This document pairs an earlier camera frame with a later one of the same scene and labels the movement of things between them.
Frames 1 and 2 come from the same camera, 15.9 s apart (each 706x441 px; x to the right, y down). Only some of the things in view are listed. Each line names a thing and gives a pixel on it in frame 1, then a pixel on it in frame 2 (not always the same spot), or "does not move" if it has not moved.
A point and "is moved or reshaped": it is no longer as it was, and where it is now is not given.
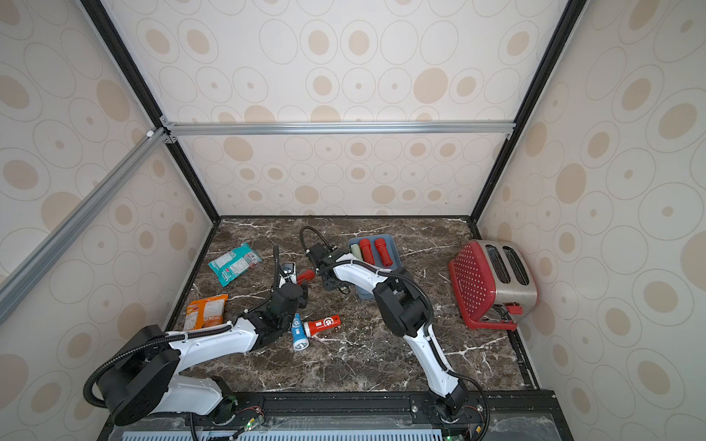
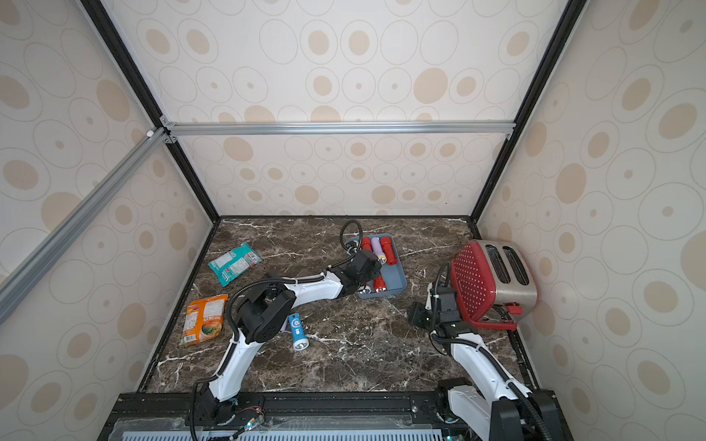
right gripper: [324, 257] → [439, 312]
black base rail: [477, 415] does not move
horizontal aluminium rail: [196, 129] does not move
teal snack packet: [234, 264] does not move
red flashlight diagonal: [384, 253] is moved or reshaped
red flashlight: [367, 253] does not move
